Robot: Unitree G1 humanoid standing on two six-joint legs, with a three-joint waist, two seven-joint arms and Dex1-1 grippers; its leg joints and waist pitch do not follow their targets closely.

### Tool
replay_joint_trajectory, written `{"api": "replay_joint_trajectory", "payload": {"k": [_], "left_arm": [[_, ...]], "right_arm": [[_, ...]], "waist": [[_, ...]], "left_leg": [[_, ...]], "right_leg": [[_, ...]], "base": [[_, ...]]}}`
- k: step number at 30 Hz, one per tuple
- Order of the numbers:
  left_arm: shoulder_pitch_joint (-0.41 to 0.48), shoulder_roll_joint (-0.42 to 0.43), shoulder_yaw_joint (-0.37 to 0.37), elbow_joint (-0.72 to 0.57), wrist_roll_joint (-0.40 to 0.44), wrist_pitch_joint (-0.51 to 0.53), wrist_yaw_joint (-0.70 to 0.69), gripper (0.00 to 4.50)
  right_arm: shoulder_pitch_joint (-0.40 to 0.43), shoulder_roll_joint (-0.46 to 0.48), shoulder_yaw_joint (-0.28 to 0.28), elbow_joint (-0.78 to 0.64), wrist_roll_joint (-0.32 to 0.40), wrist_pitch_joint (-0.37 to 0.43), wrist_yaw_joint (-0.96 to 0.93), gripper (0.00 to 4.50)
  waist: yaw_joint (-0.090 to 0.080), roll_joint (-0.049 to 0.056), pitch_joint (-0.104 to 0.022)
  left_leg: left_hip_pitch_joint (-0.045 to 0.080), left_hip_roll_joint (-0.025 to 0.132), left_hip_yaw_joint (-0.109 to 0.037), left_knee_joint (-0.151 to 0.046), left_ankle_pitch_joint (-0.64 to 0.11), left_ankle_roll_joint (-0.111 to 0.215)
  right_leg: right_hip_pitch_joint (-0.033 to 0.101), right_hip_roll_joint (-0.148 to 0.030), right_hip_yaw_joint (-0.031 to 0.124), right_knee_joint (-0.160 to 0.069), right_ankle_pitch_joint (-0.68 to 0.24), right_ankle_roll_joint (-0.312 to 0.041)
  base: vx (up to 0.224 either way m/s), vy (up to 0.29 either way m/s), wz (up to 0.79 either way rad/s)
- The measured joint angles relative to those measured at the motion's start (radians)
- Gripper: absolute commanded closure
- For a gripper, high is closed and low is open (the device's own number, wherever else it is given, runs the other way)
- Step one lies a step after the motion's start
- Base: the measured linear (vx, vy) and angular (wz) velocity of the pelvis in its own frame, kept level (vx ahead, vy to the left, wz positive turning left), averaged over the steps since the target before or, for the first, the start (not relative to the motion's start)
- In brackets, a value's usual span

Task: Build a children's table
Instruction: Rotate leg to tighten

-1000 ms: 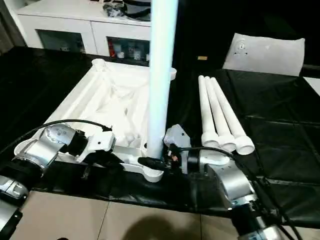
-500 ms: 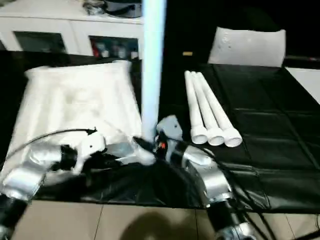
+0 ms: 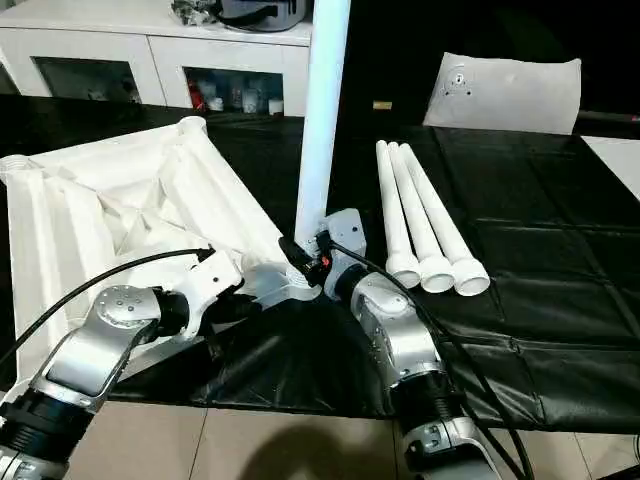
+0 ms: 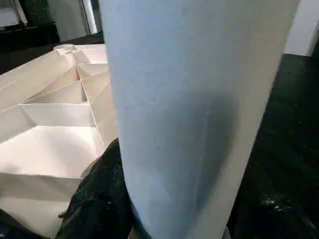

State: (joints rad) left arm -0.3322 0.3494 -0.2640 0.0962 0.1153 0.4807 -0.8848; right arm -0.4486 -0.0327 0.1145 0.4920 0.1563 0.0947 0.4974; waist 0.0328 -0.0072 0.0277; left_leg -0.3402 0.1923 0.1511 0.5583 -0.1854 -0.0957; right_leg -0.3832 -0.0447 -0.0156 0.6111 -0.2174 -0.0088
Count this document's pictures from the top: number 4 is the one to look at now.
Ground white plastic table leg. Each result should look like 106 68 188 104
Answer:
99 0 300 239

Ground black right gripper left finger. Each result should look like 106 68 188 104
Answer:
56 138 140 239

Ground black table mat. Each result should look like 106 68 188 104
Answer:
0 31 319 239

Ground white plastic table top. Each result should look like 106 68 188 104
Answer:
0 44 120 239

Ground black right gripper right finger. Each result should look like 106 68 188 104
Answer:
228 189 319 239

